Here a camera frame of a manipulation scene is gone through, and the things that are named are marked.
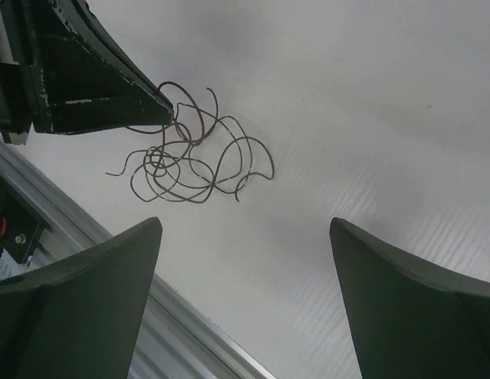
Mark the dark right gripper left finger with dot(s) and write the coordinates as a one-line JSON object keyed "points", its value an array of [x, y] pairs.
{"points": [[79, 317]]}

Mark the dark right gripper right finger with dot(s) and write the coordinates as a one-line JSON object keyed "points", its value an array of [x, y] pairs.
{"points": [[408, 317]]}

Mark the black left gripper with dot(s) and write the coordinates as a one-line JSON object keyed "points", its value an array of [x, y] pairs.
{"points": [[84, 81]]}

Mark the aluminium frame rail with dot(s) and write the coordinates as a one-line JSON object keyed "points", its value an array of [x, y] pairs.
{"points": [[173, 340]]}

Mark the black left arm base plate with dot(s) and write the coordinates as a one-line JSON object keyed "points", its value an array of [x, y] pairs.
{"points": [[21, 227]]}

